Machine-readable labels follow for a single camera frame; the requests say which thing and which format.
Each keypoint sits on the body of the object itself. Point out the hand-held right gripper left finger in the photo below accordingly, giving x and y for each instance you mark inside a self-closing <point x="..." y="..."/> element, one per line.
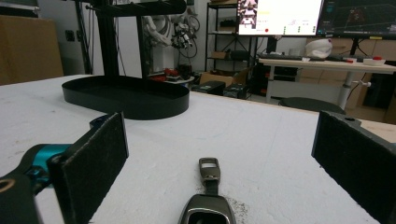
<point x="90" y="168"/>

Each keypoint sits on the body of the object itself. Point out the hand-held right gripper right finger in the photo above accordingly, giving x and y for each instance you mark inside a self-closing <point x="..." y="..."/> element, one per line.
<point x="355" y="165"/>

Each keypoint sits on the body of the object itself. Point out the dark grey key fob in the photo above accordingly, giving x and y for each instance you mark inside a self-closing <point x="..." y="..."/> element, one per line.
<point x="209" y="174"/>

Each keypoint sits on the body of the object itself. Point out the round black stool seat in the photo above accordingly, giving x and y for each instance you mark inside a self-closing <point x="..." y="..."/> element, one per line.
<point x="311" y="105"/>

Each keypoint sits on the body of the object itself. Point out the black stand with oval tray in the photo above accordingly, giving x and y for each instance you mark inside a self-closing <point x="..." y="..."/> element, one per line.
<point x="124" y="99"/>

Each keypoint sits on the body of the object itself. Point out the white desk with wooden top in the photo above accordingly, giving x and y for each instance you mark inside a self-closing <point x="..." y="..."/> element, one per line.
<point x="327" y="65"/>

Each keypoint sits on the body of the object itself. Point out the white box with red button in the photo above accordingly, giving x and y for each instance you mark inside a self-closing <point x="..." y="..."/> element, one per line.
<point x="374" y="61"/>

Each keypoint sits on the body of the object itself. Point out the white rounded bag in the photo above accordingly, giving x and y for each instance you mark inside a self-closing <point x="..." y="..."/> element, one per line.
<point x="318" y="48"/>

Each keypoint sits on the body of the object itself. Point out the black keyboard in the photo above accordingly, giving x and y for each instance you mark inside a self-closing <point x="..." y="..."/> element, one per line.
<point x="280" y="57"/>

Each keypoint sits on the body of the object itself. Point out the brown cardboard panel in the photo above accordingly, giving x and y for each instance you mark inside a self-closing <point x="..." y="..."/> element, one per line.
<point x="28" y="49"/>

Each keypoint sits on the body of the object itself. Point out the black box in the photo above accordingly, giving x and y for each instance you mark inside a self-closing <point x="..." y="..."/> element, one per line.
<point x="209" y="87"/>

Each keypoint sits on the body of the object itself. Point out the dark computer monitor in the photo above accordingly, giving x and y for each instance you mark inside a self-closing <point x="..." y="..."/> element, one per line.
<point x="358" y="17"/>

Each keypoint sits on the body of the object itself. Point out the open cardboard box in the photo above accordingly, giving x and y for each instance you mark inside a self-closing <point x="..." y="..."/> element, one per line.
<point x="218" y="77"/>

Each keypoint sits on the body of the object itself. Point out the bright white computer monitor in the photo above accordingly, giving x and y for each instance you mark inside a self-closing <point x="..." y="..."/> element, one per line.
<point x="289" y="17"/>

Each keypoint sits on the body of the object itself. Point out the black metal shelf rack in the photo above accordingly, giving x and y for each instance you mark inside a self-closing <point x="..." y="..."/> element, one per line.
<point x="230" y="56"/>

